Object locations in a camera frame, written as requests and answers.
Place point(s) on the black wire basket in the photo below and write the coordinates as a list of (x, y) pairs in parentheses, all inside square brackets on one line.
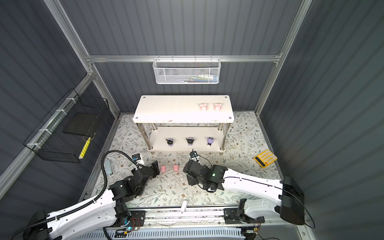
[(63, 136)]

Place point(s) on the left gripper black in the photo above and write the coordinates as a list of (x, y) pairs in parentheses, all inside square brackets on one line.
[(155, 168)]

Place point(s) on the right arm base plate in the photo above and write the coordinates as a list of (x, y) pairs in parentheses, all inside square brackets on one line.
[(235, 216)]

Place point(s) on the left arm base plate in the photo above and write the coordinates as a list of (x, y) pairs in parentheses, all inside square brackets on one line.
[(135, 219)]

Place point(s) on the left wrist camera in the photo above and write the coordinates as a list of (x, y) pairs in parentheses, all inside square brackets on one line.
[(138, 159)]

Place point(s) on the yellow calculator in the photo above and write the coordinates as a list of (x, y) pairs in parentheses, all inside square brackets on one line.
[(265, 158)]

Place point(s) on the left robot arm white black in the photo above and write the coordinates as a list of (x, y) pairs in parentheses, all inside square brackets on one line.
[(95, 213)]

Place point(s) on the white two-tier shelf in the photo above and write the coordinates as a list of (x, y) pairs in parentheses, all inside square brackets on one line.
[(177, 117)]

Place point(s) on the yellow marker in basket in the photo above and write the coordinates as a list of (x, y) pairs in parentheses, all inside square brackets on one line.
[(85, 148)]

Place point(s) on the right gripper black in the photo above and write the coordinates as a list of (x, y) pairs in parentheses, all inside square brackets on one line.
[(190, 180)]

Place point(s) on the white cylinder on rail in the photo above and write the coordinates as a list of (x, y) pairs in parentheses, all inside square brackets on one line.
[(184, 206)]

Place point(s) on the light purple toy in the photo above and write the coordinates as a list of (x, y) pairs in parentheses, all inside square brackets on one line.
[(210, 141)]

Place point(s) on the markers in white basket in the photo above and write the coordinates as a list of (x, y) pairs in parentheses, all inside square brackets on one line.
[(200, 79)]

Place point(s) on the white ventilated cover strip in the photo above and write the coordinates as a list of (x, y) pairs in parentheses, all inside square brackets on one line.
[(216, 233)]

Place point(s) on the dark purple toy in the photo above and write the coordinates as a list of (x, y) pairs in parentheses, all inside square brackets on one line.
[(170, 142), (190, 141)]

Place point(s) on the white wire mesh basket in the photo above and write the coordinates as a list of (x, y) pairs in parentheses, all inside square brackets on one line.
[(168, 73)]

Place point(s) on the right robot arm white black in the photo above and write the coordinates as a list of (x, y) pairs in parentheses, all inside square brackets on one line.
[(282, 198)]

